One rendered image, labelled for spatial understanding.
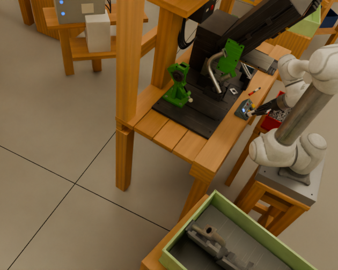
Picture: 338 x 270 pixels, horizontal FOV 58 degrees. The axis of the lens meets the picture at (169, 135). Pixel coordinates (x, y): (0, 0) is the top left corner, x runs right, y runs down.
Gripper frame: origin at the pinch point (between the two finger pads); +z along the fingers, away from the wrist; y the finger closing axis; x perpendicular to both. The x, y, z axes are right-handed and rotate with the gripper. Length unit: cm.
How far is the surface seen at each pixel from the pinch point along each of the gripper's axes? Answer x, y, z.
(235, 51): 37.1, 14.5, -5.7
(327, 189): -128, 62, 28
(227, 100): 12.0, 6.5, 16.1
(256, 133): -19.4, 7.6, 13.2
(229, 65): 31.4, 11.9, 2.0
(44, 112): 87, -26, 179
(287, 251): -40, -72, -25
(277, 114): -16.6, 19.4, -1.5
